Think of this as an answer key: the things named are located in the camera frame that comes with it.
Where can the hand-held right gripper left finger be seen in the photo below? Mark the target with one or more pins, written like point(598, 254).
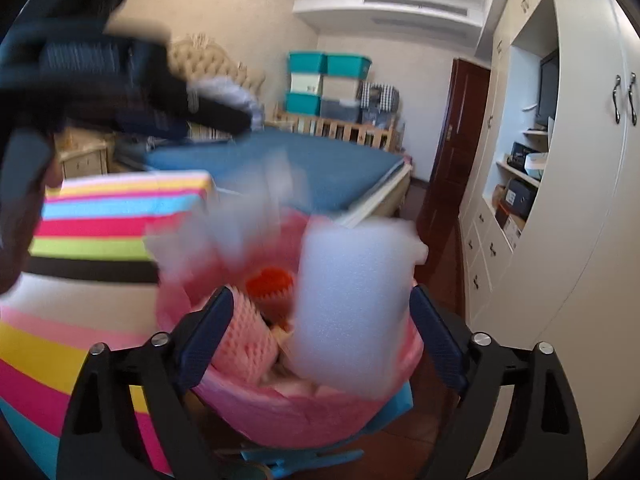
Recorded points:
point(205, 335)

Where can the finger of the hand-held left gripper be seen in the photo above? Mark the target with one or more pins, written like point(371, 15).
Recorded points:
point(210, 110)
point(85, 57)

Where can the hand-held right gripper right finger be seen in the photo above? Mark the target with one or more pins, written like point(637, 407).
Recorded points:
point(440, 340)

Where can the large pink foam net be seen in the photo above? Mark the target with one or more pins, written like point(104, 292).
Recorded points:
point(245, 345)

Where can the white foam block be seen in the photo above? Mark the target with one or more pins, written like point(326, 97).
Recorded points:
point(350, 310)

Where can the blue bin with pink liner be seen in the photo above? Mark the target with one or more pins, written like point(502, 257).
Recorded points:
point(300, 420)

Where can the grey dotted quilt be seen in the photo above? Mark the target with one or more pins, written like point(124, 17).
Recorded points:
point(227, 91)

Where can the cream nightstand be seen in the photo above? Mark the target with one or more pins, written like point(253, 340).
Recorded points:
point(85, 155)

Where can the teal storage box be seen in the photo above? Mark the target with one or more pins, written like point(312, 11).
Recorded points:
point(350, 66)
point(306, 62)
point(302, 103)

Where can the clear grey storage box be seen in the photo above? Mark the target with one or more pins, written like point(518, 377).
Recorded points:
point(340, 110)

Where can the grey white storage box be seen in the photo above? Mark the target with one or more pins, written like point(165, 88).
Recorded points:
point(342, 89)

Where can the bed with beige tufted headboard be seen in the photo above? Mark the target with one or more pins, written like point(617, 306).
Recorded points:
point(340, 170)

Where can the brown cardboard box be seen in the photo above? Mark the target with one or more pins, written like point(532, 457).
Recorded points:
point(500, 199)

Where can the blue plastic clamp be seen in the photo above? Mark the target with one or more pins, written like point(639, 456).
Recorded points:
point(300, 461)

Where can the dark small safe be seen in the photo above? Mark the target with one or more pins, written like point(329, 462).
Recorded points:
point(520, 198)

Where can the black white checkered bag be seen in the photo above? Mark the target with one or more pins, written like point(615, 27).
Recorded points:
point(380, 95)

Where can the white built-in wardrobe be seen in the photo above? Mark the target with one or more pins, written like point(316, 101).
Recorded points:
point(585, 235)

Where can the white box on shelf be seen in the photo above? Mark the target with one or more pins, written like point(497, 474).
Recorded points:
point(537, 164)

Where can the black box on shelf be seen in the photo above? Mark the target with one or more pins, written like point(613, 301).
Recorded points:
point(520, 153)

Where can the dark brown door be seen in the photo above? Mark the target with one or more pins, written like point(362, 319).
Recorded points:
point(457, 135)

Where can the ceiling air vent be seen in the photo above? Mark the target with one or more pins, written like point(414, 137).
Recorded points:
point(415, 5)

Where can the black television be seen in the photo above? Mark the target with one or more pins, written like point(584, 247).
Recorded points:
point(547, 90)

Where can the wooden crib rail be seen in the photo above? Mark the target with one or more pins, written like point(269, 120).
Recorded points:
point(340, 132)

